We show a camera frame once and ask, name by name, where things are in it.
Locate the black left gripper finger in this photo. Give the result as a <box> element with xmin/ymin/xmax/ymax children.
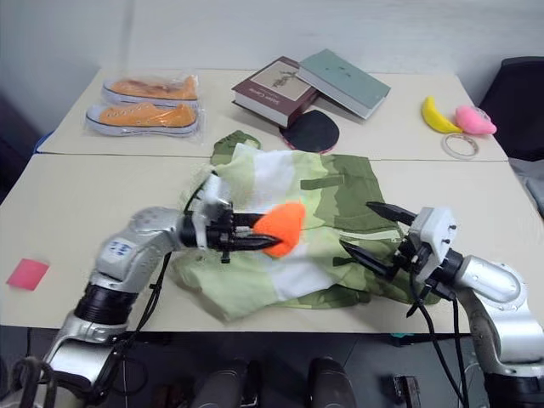
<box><xmin>233</xmin><ymin>232</ymin><xmax>284</xmax><ymax>253</ymax></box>
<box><xmin>232</xmin><ymin>211</ymin><xmax>274</xmax><ymax>230</ymax></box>

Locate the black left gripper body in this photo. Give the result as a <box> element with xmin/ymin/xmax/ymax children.
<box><xmin>206</xmin><ymin>202</ymin><xmax>256</xmax><ymax>265</ymax></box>

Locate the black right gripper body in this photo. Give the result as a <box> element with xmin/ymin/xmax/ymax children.
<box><xmin>391</xmin><ymin>235</ymin><xmax>431</xmax><ymax>278</ymax></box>

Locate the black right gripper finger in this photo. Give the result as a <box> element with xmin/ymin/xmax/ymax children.
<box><xmin>339</xmin><ymin>241</ymin><xmax>403</xmax><ymax>282</ymax></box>
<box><xmin>365</xmin><ymin>201</ymin><xmax>418</xmax><ymax>227</ymax></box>

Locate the orange plush toy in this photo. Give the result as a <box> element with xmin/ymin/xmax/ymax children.
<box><xmin>253</xmin><ymin>201</ymin><xmax>308</xmax><ymax>259</ymax></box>

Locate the green patchwork jacket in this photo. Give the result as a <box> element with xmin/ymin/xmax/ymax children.
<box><xmin>169</xmin><ymin>130</ymin><xmax>443</xmax><ymax>326</ymax></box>

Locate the clear plastic shoe bag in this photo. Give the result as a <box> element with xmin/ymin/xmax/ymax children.
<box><xmin>82</xmin><ymin>71</ymin><xmax>208</xmax><ymax>145</ymax></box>

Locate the yellow plush banana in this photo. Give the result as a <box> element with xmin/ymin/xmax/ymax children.
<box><xmin>421</xmin><ymin>95</ymin><xmax>463</xmax><ymax>135</ymax></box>

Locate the black round paddle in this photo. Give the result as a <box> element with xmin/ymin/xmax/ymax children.
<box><xmin>279</xmin><ymin>109</ymin><xmax>343</xmax><ymax>154</ymax></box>

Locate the pink plush toy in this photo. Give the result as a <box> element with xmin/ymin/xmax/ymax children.
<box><xmin>455</xmin><ymin>105</ymin><xmax>498</xmax><ymax>136</ymax></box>

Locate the dark rounded shape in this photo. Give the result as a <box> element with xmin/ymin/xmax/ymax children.
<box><xmin>306</xmin><ymin>356</ymin><xmax>358</xmax><ymax>408</ymax></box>
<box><xmin>193</xmin><ymin>359</ymin><xmax>263</xmax><ymax>408</ymax></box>

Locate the brown hardcover book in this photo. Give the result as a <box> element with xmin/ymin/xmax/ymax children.
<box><xmin>231</xmin><ymin>56</ymin><xmax>320</xmax><ymax>129</ymax></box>

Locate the orange canvas sneaker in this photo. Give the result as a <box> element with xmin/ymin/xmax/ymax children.
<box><xmin>84</xmin><ymin>101</ymin><xmax>201</xmax><ymax>138</ymax></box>
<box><xmin>100</xmin><ymin>75</ymin><xmax>201</xmax><ymax>107</ymax></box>

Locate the small black box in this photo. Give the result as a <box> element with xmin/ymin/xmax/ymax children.
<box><xmin>392</xmin><ymin>373</ymin><xmax>422</xmax><ymax>408</ymax></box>

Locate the gray cloth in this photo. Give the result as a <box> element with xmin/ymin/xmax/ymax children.
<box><xmin>507</xmin><ymin>156</ymin><xmax>544</xmax><ymax>218</ymax></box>

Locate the green hardcover book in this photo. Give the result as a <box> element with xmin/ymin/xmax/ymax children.
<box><xmin>296</xmin><ymin>48</ymin><xmax>392</xmax><ymax>120</ymax></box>

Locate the black chair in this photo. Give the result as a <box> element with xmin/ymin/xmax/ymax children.
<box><xmin>478</xmin><ymin>56</ymin><xmax>544</xmax><ymax>162</ymax></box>

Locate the pink sticky note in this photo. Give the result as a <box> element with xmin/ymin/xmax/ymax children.
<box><xmin>5</xmin><ymin>258</ymin><xmax>51</xmax><ymax>292</ymax></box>

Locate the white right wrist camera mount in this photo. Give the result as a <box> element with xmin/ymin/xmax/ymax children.
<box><xmin>406</xmin><ymin>207</ymin><xmax>460</xmax><ymax>285</ymax></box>

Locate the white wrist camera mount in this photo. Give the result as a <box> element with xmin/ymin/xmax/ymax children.
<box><xmin>193</xmin><ymin>173</ymin><xmax>235</xmax><ymax>250</ymax></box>
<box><xmin>406</xmin><ymin>207</ymin><xmax>460</xmax><ymax>285</ymax></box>

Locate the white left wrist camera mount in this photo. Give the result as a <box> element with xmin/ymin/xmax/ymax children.
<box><xmin>193</xmin><ymin>173</ymin><xmax>235</xmax><ymax>250</ymax></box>

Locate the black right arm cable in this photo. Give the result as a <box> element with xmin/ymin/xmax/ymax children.
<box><xmin>405</xmin><ymin>263</ymin><xmax>473</xmax><ymax>408</ymax></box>

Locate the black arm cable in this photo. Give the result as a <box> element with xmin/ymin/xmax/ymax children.
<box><xmin>91</xmin><ymin>182</ymin><xmax>213</xmax><ymax>405</ymax></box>
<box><xmin>405</xmin><ymin>263</ymin><xmax>473</xmax><ymax>408</ymax></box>

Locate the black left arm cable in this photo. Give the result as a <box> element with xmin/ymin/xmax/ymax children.
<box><xmin>91</xmin><ymin>182</ymin><xmax>213</xmax><ymax>405</ymax></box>

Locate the clear tape ring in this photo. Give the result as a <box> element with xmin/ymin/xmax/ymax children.
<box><xmin>440</xmin><ymin>133</ymin><xmax>482</xmax><ymax>161</ymax></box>

